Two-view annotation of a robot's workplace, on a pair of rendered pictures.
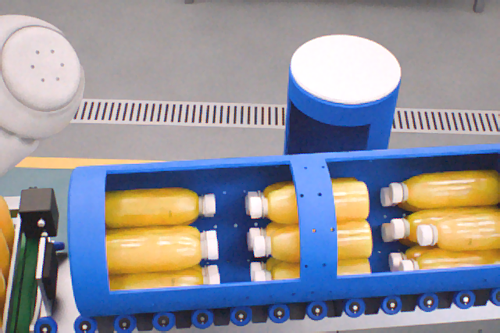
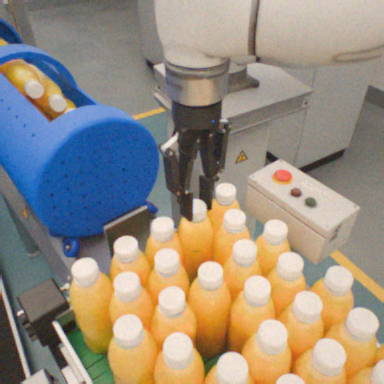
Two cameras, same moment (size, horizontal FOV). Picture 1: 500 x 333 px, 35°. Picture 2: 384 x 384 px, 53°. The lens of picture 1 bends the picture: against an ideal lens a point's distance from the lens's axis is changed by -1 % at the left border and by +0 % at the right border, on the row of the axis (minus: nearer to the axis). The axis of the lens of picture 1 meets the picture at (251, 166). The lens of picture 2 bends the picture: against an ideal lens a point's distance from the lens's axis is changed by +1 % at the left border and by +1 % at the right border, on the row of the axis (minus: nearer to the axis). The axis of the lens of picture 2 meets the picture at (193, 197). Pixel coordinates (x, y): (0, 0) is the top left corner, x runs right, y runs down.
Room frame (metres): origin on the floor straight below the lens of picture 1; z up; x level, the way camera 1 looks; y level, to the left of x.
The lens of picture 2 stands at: (1.12, 0.94, 1.60)
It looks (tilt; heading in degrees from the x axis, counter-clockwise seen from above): 42 degrees down; 238
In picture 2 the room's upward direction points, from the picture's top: straight up
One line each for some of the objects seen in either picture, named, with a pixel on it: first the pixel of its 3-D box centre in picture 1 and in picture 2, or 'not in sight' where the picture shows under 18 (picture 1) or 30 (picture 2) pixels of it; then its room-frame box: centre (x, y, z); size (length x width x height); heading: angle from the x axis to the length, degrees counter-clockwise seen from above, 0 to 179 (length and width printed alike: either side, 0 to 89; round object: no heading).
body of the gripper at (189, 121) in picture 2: not in sight; (196, 122); (0.84, 0.51, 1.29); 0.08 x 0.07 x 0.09; 7
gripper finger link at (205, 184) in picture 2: not in sight; (205, 192); (0.82, 0.50, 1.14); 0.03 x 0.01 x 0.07; 97
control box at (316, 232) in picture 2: not in sight; (297, 208); (0.63, 0.56, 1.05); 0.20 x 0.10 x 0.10; 97
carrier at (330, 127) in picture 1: (329, 189); not in sight; (1.60, -0.23, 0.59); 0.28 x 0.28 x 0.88
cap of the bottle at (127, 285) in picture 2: not in sight; (127, 285); (1.02, 0.59, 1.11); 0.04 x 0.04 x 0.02
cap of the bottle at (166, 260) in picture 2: not in sight; (167, 260); (0.95, 0.58, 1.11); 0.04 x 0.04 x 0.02
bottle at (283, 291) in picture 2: not in sight; (280, 302); (0.78, 0.69, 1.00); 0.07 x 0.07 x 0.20
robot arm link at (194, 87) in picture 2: not in sight; (196, 76); (0.84, 0.51, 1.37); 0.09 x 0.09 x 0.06
